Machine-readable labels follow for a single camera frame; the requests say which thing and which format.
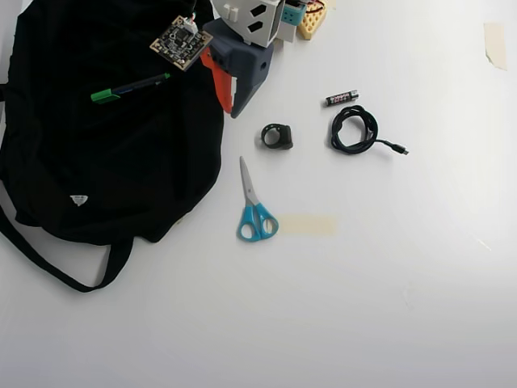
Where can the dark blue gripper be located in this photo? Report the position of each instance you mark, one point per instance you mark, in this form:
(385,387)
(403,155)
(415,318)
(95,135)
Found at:
(241,65)

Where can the green capped black marker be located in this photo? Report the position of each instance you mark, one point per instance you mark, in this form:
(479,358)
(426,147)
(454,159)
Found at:
(129,88)

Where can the white and teal robot arm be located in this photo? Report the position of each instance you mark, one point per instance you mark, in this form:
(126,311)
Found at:
(242,18)

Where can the black fabric bag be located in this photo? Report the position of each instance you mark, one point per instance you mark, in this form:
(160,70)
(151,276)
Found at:
(113,141)

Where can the black AAA battery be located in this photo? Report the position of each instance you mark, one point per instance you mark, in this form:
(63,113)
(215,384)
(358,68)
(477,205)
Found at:
(341,98)

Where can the wide beige tape strip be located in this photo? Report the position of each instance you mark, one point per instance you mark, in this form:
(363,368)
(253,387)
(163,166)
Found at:
(307,224)

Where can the torn beige tape piece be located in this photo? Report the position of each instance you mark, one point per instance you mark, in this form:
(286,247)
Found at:
(496,44)

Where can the bare camera circuit board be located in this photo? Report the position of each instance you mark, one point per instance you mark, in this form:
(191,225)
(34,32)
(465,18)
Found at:
(182,42)

